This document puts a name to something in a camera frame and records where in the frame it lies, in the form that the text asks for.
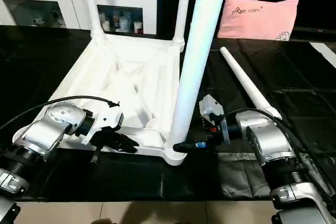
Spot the white plastic table leg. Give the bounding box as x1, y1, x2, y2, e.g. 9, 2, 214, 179
82, 0, 106, 41
164, 0, 232, 154
219, 46, 283, 121
172, 0, 194, 47

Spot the white plastic table top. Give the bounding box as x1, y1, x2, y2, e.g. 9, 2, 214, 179
12, 35, 190, 167

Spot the black work mat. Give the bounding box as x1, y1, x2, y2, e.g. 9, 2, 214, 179
0, 24, 336, 204

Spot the white jar with red base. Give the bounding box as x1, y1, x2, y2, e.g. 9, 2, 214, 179
133, 21, 144, 35

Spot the pink pillow with print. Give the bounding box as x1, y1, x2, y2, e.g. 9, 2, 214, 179
217, 0, 299, 41

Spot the white flat board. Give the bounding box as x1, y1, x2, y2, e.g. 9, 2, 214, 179
309, 41, 336, 69

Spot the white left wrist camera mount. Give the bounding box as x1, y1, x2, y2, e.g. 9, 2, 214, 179
81, 102, 124, 145

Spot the black left wrist camera cable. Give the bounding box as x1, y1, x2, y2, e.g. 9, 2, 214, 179
0, 95, 120, 132

